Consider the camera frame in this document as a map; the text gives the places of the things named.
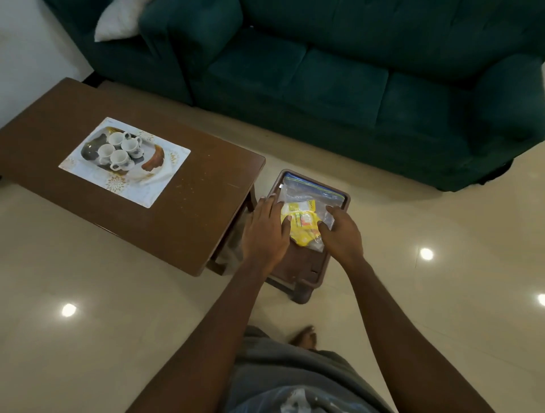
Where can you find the person's right hand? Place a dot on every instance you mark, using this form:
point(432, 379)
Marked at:
point(345, 242)

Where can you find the clear zip plastic bag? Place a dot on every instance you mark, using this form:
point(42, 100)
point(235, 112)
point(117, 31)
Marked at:
point(306, 189)

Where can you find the white pillow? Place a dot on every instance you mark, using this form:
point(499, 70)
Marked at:
point(119, 21)

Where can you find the person's left forearm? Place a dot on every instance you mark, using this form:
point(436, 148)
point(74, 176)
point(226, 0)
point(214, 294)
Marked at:
point(204, 349)

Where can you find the person's grey shirt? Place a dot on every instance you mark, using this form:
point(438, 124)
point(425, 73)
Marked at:
point(276, 361)

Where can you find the leaf print serving tray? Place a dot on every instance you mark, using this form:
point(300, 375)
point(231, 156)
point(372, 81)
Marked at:
point(89, 151)

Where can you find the long green sofa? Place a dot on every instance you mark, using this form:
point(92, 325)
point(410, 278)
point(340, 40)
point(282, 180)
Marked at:
point(383, 106)

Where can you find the brown plastic stool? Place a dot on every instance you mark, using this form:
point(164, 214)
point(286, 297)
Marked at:
point(298, 264)

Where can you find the white ceramic cup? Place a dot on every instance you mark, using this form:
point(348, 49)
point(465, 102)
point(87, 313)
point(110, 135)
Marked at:
point(131, 145)
point(119, 158)
point(115, 138)
point(105, 152)

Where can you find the green armchair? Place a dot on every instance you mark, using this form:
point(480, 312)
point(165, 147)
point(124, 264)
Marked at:
point(127, 64)

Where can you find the person's right forearm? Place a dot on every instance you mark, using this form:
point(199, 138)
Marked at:
point(404, 340)

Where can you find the white floral placemat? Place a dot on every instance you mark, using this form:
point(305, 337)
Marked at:
point(140, 193)

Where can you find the person's right foot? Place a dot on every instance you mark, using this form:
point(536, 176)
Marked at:
point(304, 336)

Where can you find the person's left hand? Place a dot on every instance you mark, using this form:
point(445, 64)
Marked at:
point(264, 234)

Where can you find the yellow snack packet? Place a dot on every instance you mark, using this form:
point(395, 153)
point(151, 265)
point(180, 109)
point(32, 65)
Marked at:
point(304, 234)

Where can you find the brown wooden table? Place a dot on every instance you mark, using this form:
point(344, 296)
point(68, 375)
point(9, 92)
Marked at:
point(204, 191)

